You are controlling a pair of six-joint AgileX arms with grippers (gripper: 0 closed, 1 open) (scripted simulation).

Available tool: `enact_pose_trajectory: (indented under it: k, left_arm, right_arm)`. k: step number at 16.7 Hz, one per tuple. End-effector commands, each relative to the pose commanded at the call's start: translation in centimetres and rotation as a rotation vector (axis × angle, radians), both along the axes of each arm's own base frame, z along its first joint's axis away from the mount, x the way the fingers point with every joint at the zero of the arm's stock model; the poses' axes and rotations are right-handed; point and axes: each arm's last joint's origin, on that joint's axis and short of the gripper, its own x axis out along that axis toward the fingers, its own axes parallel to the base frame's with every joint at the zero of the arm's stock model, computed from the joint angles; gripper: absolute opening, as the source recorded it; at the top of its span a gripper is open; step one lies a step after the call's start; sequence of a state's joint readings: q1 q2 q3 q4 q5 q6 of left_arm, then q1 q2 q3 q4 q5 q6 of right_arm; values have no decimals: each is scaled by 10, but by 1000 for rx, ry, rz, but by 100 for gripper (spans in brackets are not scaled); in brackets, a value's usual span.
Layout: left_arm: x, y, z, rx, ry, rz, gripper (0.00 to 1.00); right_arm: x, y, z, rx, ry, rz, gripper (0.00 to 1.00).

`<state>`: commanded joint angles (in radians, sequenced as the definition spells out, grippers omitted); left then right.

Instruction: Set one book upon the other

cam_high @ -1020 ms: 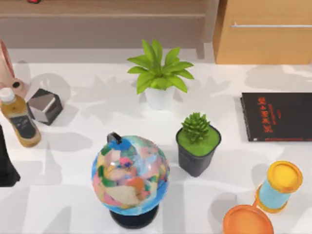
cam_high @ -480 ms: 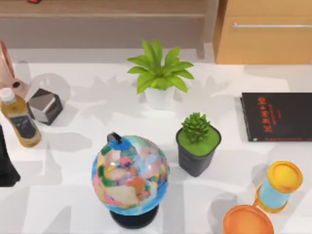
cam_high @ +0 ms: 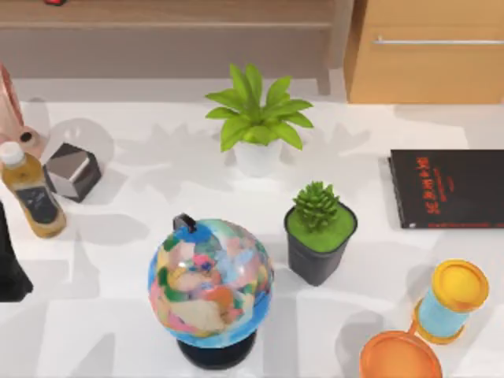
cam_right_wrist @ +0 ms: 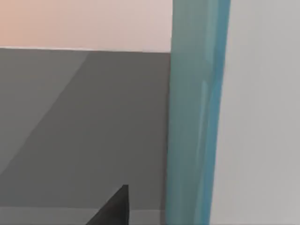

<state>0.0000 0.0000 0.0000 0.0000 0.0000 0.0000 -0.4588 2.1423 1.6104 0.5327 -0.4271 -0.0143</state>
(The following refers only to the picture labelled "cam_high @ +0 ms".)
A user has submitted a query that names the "wooden drawer front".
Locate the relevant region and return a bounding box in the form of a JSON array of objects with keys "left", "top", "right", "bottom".
[{"left": 348, "top": 26, "right": 504, "bottom": 105}]

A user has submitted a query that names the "wooden open shelf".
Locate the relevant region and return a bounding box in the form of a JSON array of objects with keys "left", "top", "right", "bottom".
[{"left": 0, "top": 0, "right": 355, "bottom": 95}]

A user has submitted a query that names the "long metal handle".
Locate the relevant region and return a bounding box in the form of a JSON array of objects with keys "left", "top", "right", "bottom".
[{"left": 372, "top": 35, "right": 504, "bottom": 46}]

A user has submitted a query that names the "black book with red lettering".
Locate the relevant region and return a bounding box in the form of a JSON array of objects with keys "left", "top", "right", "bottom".
[{"left": 387, "top": 149, "right": 504, "bottom": 230}]

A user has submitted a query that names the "orange bowl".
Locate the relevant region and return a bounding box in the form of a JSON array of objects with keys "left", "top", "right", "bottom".
[{"left": 358, "top": 329, "right": 443, "bottom": 378}]

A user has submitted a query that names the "black and silver cube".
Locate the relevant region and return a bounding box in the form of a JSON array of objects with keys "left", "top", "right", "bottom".
[{"left": 42, "top": 143, "right": 102, "bottom": 204}]

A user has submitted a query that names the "succulent plant in black pot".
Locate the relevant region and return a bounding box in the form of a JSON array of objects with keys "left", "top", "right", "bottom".
[{"left": 283, "top": 180, "right": 358, "bottom": 287}]

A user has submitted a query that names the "wooden cupboard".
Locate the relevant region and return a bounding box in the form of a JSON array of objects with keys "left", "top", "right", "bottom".
[{"left": 343, "top": 0, "right": 504, "bottom": 106}]

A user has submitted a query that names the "pink stapler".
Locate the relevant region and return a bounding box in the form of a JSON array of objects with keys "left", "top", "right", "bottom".
[{"left": 0, "top": 62, "right": 50, "bottom": 160}]

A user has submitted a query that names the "colourful globe on black base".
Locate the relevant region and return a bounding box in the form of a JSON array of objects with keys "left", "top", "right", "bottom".
[{"left": 147, "top": 213, "right": 275, "bottom": 370}]

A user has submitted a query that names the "orange and blue hourglass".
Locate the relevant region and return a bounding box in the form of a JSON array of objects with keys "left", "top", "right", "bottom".
[{"left": 412, "top": 258, "right": 490, "bottom": 346}]

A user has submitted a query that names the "yellow juice bottle white cap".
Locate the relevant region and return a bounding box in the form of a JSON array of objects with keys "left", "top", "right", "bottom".
[{"left": 0, "top": 141, "right": 68, "bottom": 239}]

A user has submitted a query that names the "leafy plant in white pot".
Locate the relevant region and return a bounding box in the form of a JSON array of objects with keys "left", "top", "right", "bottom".
[{"left": 204, "top": 63, "right": 315, "bottom": 177}]

